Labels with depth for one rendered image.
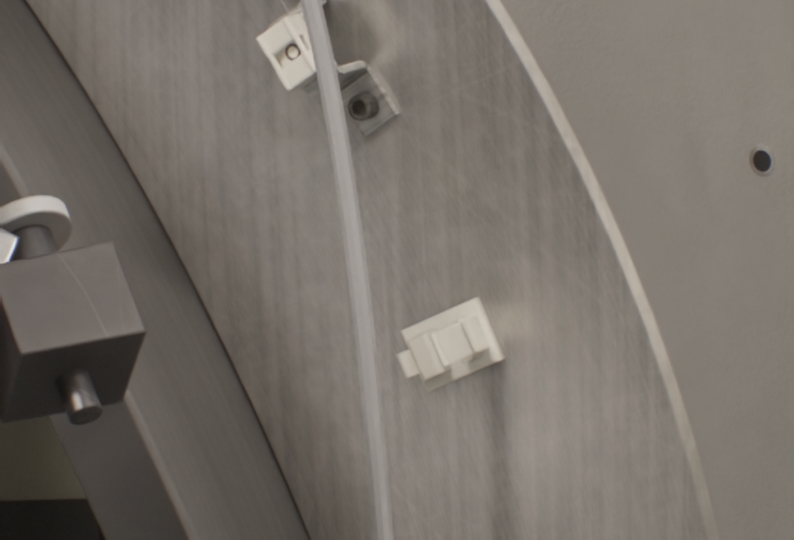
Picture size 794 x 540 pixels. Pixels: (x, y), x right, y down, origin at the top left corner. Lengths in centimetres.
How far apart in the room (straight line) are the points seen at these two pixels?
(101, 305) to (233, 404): 17
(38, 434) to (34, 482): 8
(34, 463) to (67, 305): 571
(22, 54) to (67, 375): 18
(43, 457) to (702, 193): 561
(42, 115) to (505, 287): 12
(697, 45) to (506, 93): 5
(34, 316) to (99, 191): 17
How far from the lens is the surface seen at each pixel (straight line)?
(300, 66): 103
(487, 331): 104
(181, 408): 105
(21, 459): 661
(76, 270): 91
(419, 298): 105
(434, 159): 104
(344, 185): 101
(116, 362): 91
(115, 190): 107
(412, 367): 104
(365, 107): 104
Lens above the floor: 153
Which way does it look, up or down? 9 degrees down
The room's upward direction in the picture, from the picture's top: 3 degrees counter-clockwise
